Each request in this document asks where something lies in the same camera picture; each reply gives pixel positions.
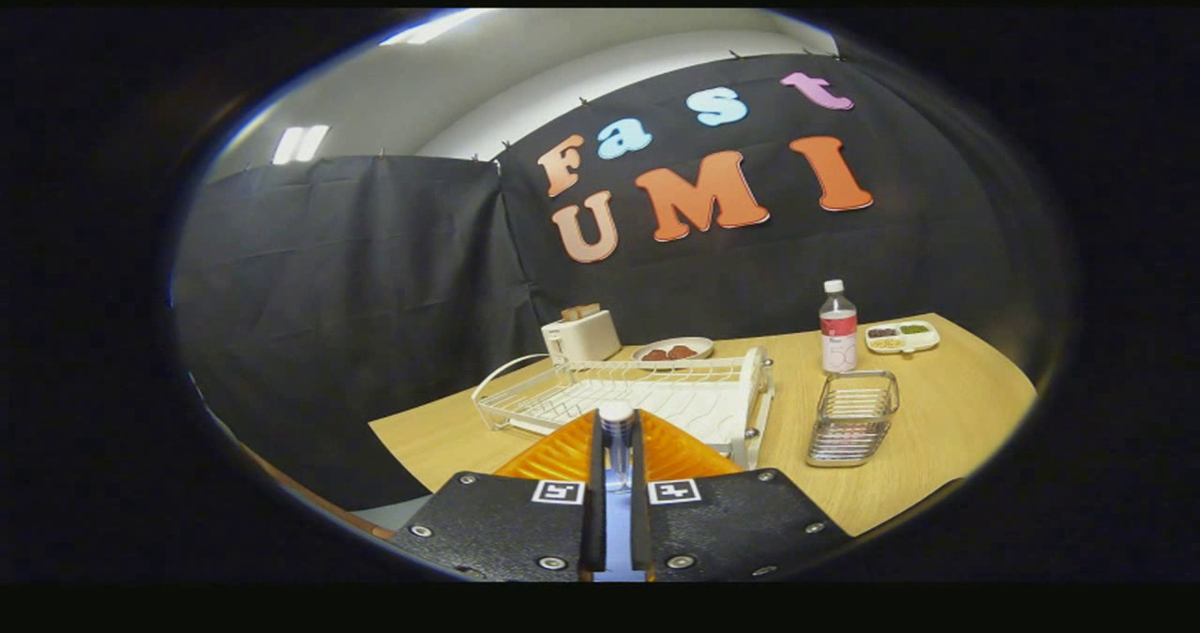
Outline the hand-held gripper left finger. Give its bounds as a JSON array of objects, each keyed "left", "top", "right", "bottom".
[{"left": 389, "top": 408, "right": 606, "bottom": 582}]

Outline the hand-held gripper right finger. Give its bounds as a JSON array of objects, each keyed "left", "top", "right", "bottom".
[{"left": 630, "top": 408, "right": 854, "bottom": 582}]

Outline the white wire dish rack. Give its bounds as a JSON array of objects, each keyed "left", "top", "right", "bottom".
[{"left": 471, "top": 345, "right": 776, "bottom": 470}]

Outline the metal wire basket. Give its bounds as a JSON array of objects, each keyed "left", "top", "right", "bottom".
[{"left": 804, "top": 369, "right": 901, "bottom": 468}]

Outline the beige oval plate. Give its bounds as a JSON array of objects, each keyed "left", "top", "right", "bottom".
[{"left": 632, "top": 336, "right": 715, "bottom": 363}]

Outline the white toaster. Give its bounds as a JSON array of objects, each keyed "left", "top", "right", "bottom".
[{"left": 541, "top": 309, "right": 623, "bottom": 364}]

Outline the clear plastic water bottle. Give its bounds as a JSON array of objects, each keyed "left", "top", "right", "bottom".
[{"left": 819, "top": 279, "right": 859, "bottom": 374}]

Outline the black backdrop cloth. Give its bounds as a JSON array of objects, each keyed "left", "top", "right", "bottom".
[{"left": 173, "top": 52, "right": 1070, "bottom": 512}]

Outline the white divided tray with beans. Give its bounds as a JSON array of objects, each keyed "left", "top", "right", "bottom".
[{"left": 864, "top": 319, "right": 941, "bottom": 355}]

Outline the ceiling light panel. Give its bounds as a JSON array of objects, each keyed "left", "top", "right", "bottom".
[{"left": 272, "top": 125, "right": 331, "bottom": 166}]

